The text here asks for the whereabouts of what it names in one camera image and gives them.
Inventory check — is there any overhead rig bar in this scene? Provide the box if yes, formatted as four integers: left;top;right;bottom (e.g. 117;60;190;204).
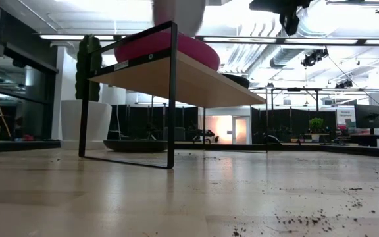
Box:
195;35;379;47

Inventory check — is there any green cactus plant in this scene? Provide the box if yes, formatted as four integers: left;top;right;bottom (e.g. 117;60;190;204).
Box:
74;34;103;102

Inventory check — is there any small green potted plant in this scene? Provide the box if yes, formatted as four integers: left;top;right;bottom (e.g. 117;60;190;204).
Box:
309;117;325;134

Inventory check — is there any ceiling-mounted black camera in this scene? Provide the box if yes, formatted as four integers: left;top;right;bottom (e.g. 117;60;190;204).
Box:
301;48;329;68

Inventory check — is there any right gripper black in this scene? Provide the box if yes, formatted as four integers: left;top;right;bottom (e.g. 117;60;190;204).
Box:
249;0;313;36

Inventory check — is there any pink plate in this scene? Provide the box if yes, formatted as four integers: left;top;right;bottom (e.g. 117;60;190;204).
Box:
114;31;221;72

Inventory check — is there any grey-blue plate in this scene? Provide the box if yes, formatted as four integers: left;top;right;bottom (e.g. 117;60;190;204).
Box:
221;73;251;90

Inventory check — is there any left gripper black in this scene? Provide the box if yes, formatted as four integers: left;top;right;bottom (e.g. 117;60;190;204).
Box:
152;0;207;37

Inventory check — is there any black plate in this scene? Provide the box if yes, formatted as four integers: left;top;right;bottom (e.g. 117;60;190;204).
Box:
103;139;169;153

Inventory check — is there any dark computer monitor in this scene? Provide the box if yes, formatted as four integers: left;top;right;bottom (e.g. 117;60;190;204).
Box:
354;104;379;129

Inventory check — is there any wooden shelf with black frame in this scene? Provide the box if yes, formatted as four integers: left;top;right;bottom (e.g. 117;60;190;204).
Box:
78;20;268;169

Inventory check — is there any black table frame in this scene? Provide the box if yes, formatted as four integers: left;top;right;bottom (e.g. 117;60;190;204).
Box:
0;140;379;159

